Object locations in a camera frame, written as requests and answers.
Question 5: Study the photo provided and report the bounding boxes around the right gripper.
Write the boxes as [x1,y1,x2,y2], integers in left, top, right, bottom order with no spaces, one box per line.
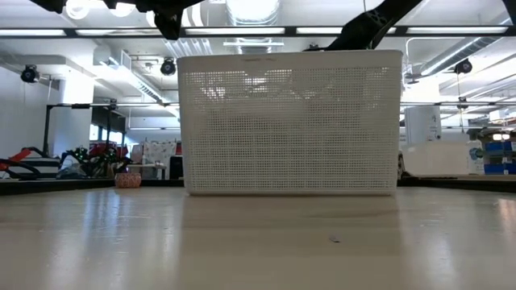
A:
[306,0,424,52]

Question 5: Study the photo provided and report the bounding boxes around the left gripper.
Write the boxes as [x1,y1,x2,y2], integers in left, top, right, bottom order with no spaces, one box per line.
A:
[102,0,202,41]

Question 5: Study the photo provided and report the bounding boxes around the black ceiling spotlight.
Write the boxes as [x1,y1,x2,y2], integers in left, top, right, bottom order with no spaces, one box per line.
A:
[160,58,177,77]
[20,64,40,85]
[454,59,473,76]

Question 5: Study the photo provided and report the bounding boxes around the white column with sign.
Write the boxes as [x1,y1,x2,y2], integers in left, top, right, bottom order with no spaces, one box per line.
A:
[405,106,443,143]

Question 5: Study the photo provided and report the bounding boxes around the white perforated plastic basket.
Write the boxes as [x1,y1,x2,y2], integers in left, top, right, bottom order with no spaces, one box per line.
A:
[176,48,404,197]

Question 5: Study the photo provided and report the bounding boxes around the white patterned cloth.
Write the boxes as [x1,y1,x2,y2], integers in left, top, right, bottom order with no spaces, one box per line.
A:
[143,140,177,167]

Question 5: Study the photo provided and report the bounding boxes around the white storage box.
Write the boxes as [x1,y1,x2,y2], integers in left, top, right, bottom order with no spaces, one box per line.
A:
[402,140,471,177]

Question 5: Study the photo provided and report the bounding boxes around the black metal stand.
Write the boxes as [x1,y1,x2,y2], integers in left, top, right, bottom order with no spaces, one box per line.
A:
[42,102,118,162]

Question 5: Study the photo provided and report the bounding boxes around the bottle with blue label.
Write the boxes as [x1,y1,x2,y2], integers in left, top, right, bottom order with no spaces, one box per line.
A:
[467,139,485,175]

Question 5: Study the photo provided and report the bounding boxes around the blue boxes stack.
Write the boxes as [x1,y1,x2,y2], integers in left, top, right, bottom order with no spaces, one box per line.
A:
[483,140,516,175]

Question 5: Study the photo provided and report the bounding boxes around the silver ventilation duct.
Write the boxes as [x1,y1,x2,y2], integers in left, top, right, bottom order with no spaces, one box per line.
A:
[418,15,516,77]

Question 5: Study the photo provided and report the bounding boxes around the tangled coloured wires pile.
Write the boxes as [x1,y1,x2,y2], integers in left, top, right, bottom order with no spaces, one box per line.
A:
[60,144,132,178]

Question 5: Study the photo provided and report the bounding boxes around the black aluminium table frame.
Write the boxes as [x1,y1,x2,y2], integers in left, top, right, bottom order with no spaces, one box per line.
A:
[0,176,516,197]

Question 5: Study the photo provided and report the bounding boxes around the red and black cable bundle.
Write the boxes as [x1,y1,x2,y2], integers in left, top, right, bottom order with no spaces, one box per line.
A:
[0,147,61,180]

